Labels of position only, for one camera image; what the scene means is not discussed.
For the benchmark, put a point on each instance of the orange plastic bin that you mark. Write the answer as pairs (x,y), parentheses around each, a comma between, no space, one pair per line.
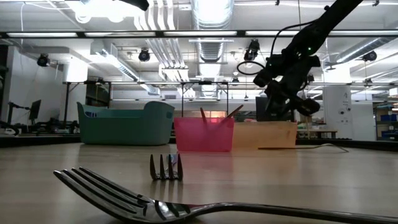
(267,133)

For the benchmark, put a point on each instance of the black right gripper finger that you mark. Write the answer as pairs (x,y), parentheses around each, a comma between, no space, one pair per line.
(280,102)
(308,107)

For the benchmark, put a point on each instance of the gold metal fork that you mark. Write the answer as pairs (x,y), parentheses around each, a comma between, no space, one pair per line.
(234,111)
(295,148)

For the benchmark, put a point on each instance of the teal plastic bin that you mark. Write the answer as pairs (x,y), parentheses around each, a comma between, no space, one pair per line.
(124,127)

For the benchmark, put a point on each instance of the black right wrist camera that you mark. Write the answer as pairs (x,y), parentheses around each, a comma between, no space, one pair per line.
(261,79)

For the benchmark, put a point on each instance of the black background rack frame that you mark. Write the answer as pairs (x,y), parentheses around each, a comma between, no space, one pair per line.
(205,82)

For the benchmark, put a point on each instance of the dark silver metal fork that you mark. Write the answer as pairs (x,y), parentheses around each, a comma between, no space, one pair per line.
(155,210)

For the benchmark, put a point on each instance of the black computer monitor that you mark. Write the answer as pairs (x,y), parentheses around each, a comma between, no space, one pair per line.
(35,109)
(260,115)

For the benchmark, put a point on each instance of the red plastic bin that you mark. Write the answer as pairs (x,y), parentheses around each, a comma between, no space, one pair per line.
(202,135)

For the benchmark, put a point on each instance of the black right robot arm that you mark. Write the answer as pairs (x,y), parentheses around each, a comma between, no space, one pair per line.
(326,21)

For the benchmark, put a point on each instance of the black ceiling spotlight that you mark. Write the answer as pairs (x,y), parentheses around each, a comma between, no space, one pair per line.
(144,55)
(252,49)
(370,56)
(43,60)

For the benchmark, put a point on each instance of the shelf with blue bins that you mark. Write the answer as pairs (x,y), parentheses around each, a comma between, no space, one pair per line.
(385,124)

